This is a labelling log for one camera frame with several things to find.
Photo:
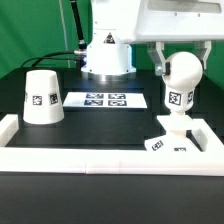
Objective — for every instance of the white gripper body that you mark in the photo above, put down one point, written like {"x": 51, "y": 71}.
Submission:
{"x": 179, "y": 21}

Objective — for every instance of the white marker sheet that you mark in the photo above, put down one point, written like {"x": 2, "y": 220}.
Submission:
{"x": 105, "y": 100}

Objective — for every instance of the white U-shaped frame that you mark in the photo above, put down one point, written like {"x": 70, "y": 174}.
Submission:
{"x": 207, "y": 161}

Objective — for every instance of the white conical lamp shade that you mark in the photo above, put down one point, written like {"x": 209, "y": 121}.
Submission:
{"x": 42, "y": 103}

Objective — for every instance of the white lamp bulb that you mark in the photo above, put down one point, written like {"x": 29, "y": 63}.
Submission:
{"x": 185, "y": 74}

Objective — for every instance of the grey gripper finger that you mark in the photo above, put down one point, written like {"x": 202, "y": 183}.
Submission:
{"x": 203, "y": 49}
{"x": 155, "y": 52}

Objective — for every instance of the white lamp base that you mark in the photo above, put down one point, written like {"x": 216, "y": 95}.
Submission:
{"x": 175, "y": 139}

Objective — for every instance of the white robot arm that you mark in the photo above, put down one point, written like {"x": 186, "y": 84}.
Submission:
{"x": 118, "y": 24}

